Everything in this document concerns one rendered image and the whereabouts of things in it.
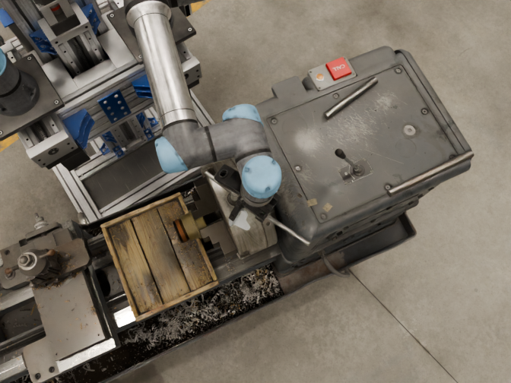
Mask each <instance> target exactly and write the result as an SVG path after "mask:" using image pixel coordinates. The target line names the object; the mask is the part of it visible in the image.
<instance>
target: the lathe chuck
mask: <svg viewBox="0 0 511 383"><path fill-rule="evenodd" d="M224 164H225V165H228V166H229V167H231V168H233V169H235V170H237V168H236V167H235V165H234V163H233V162H232V160H231V159H226V160H222V161H218V162H215V163H209V164H208V165H206V166H203V167H201V171H202V176H203V177H206V176H205V172H206V171H208V170H209V169H214V171H215V172H216V173H215V175H216V174H217V172H218V171H219V170H220V168H221V167H222V166H223V165H224ZM237 171H238V170H237ZM215 175H214V176H215ZM207 179H208V183H209V185H210V187H211V190H212V193H213V195H214V198H215V201H216V203H217V206H218V208H219V210H220V212H221V215H222V218H221V219H220V220H224V222H225V224H226V226H227V229H228V231H229V233H230V235H231V237H232V240H233V242H234V244H235V246H236V249H237V251H238V252H239V253H237V256H238V257H239V259H243V258H246V257H248V256H250V255H253V254H255V253H256V252H259V251H261V250H263V249H265V248H267V240H266V237H265V232H264V230H263V227H262V223H261V222H259V221H258V220H257V219H256V218H255V217H256V216H255V215H254V214H252V213H251V212H250V211H248V210H247V209H245V208H244V210H245V211H246V212H247V214H248V217H247V218H246V221H247V222H248V224H249V225H250V229H249V230H244V229H242V228H240V227H238V226H236V225H232V226H230V225H229V220H228V219H229V216H230V213H231V211H232V210H233V209H234V207H235V206H236V205H235V204H231V203H230V202H229V200H228V198H229V196H230V193H229V192H228V191H226V190H225V189H224V188H222V187H220V186H219V185H218V184H217V183H216V182H214V181H213V180H211V179H209V178H208V177H207ZM245 251H249V253H248V254H247V255H244V256H241V257H240V255H241V254H243V253H244V252H245ZM239 254H240V255H239Z"/></svg>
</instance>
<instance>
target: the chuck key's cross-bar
mask: <svg viewBox="0 0 511 383"><path fill-rule="evenodd" d="M205 175H206V176H207V177H208V178H209V179H211V180H213V181H214V182H216V183H217V184H218V185H219V186H220V187H222V188H224V189H225V190H226V191H228V192H229V193H231V192H232V191H231V190H229V189H227V188H225V187H223V186H222V185H220V184H219V183H218V182H217V181H216V180H215V179H214V176H213V175H212V174H210V173H209V172H208V171H206V172H205ZM266 219H268V220H270V221H271V222H272V223H274V224H275V225H277V226H279V227H280V228H282V229H283V230H284V231H286V232H287V233H289V234H291V235H292V236H294V237H295V238H297V239H299V240H300V241H301V242H303V243H304V244H306V245H308V246H309V245H310V244H311V242H310V241H308V240H307V239H305V238H303V237H302V236H301V235H299V234H298V233H296V232H294V231H293V230H292V229H290V228H288V227H287V226H285V225H284V224H283V223H281V222H279V221H278V220H276V219H275V218H273V217H272V216H270V215H268V216H267V217H266Z"/></svg>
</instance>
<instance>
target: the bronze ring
mask: <svg viewBox="0 0 511 383"><path fill-rule="evenodd" d="M180 218H181V219H177V220H174V221H173V225H174V228H175V230H176V233H177V235H178V237H179V240H180V242H181V243H184V242H188V240H189V239H190V240H191V241H192V240H194V239H197V238H199V237H200V239H201V238H202V235H201V233H200V231H199V230H200V229H204V228H206V227H207V225H206V222H205V220H204V217H200V218H198V219H196V220H195V219H194V217H193V215H192V213H191V211H189V212H188V213H187V214H184V215H182V216H181V217H180Z"/></svg>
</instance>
